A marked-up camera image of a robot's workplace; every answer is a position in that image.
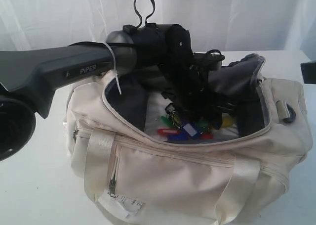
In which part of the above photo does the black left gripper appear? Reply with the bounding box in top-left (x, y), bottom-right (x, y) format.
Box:
top-left (160, 59), bottom-right (222, 119)

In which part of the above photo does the white zip tie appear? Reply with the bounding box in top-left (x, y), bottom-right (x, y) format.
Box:
top-left (104, 43), bottom-right (122, 95)

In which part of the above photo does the white backdrop curtain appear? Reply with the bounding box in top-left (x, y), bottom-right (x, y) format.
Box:
top-left (0, 0), bottom-right (316, 59)

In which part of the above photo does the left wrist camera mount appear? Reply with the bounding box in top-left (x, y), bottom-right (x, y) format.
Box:
top-left (194, 49), bottom-right (225, 71)

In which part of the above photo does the white paper label tag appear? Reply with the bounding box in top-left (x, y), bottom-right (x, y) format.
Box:
top-left (95, 192), bottom-right (146, 225)

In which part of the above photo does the colourful key tag bunch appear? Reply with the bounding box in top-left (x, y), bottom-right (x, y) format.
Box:
top-left (152, 103), bottom-right (238, 144)

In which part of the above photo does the cream fabric duffel bag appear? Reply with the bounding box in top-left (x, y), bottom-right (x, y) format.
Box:
top-left (64, 54), bottom-right (313, 225)

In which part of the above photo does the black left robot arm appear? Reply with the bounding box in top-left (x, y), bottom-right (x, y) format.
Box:
top-left (0, 23), bottom-right (223, 160)

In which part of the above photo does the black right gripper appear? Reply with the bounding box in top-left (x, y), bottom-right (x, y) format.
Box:
top-left (300, 61), bottom-right (316, 84)

